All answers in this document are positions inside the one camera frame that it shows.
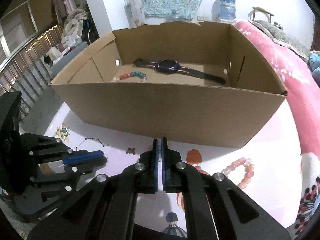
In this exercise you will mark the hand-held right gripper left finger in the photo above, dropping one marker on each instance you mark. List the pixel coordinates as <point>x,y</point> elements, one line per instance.
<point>155,165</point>

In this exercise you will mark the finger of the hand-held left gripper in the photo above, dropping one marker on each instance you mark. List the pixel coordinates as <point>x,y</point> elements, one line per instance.
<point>82,156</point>
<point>50,197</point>

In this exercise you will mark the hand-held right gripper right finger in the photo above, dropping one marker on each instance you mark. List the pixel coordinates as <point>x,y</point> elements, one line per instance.
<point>163,165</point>

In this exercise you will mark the brown cardboard box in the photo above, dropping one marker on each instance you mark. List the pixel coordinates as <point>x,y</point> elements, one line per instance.
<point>162,112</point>

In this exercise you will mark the purple black smartwatch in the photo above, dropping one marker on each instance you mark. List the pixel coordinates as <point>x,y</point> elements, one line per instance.
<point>166,66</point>

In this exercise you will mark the metal railing with lights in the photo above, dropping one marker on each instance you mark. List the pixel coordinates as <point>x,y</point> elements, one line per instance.
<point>27,62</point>

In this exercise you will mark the grey box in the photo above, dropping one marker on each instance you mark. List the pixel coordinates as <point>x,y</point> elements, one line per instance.
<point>67,60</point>

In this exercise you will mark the pile of light clothes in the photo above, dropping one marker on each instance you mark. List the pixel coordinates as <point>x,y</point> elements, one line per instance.
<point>73,27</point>

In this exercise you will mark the hanging pink clothes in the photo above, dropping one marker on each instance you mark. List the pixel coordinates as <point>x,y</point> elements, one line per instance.
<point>62,3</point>

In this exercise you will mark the pink floral blanket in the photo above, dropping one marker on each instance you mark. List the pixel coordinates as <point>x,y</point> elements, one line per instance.
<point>295,92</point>

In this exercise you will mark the blue water dispenser bottle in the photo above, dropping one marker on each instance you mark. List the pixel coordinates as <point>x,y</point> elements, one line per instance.
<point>225,7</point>

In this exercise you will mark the grey green patterned blanket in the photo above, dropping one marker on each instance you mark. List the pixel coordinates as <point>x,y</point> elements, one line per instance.
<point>282,37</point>

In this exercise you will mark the blue patterned quilt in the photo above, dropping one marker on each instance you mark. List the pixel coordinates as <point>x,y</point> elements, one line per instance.
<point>315,67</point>

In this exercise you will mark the wooden chair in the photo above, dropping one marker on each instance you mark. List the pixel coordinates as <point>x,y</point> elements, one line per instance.
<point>262,11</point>

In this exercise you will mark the white wall socket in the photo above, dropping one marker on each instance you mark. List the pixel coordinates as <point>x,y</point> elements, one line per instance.
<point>200,18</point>

